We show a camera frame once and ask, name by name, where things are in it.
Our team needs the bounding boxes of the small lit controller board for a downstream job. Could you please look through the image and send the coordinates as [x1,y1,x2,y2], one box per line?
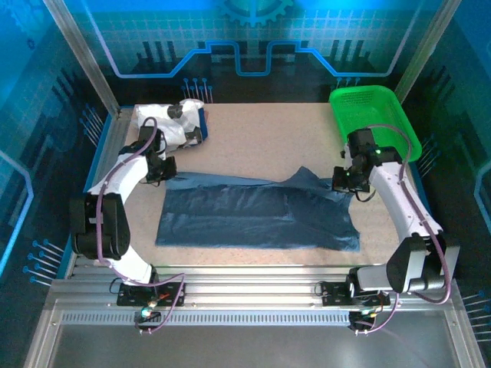
[133,306,162,325]
[348,308,379,330]

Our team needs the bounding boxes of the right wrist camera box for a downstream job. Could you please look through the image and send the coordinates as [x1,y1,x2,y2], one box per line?
[342,141,356,170]

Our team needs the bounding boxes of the aluminium frame rail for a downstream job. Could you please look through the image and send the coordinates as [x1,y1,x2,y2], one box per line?
[22,264,488,368]

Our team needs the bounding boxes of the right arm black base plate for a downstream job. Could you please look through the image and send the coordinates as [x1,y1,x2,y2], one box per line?
[320,281,390,307]

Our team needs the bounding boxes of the white printed t-shirt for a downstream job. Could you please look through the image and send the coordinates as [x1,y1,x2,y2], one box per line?
[132,98,210,154]

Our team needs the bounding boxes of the green plastic basket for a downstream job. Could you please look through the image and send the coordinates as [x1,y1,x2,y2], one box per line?
[328,84,423,164]

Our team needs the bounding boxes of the blue t-shirt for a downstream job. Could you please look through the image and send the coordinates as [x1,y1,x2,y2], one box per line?
[154,165,361,253]

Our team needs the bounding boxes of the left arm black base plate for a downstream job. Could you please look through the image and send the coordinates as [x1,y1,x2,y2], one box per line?
[117,281,187,307]

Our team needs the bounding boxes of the slotted grey cable duct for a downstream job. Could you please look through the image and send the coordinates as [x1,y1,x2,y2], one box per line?
[61,312,352,327]

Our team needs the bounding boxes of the aluminium frame post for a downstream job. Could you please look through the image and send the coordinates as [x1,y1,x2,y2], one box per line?
[394,0,461,104]
[41,0,122,118]

